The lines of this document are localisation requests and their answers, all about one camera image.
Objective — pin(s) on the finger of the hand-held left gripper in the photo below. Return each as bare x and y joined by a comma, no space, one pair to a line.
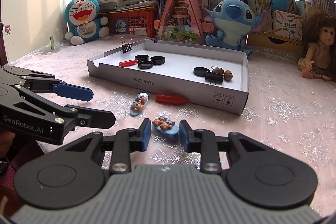
97,119
73,91

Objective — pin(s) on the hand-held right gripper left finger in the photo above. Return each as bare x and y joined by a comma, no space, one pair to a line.
146,136

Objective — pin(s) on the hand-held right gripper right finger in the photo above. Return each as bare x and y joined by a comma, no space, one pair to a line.
185,136

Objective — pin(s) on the bear figurine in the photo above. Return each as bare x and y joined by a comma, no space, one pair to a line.
139,104
165,127

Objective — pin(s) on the red pen-shaped tool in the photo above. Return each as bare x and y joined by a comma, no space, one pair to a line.
127,63
170,99

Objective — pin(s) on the white cardboard box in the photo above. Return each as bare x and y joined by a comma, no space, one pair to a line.
178,74

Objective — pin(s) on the black binder clip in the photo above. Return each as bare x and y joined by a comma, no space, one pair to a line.
214,77
127,47

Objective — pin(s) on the black round cap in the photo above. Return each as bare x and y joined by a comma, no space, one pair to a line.
201,71
141,58
158,60
146,65

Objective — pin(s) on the brown walnut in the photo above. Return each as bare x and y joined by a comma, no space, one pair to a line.
228,75
218,71

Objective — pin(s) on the clear plastic cap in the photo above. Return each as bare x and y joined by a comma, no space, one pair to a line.
121,114

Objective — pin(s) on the green glass stick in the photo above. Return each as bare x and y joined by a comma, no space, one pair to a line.
52,43

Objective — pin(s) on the blue robot cat plush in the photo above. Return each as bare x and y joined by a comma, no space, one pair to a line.
82,19

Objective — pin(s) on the red plastic crate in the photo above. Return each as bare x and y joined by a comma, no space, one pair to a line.
131,20

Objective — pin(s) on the pink triangular miniature house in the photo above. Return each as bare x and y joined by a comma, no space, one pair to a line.
181,16

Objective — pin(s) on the blue alien plush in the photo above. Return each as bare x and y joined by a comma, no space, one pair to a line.
232,22

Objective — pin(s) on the wooden drawer unit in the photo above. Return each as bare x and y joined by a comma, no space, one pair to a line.
273,41

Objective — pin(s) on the white stationery box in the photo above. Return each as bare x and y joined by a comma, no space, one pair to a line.
287,23

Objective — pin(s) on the brown-haired doll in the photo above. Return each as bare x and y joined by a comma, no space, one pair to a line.
319,45

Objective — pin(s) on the row of blue boxed books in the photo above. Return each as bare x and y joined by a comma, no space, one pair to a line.
317,2

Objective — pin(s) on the small wall sticker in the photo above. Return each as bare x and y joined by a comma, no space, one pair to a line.
7,29

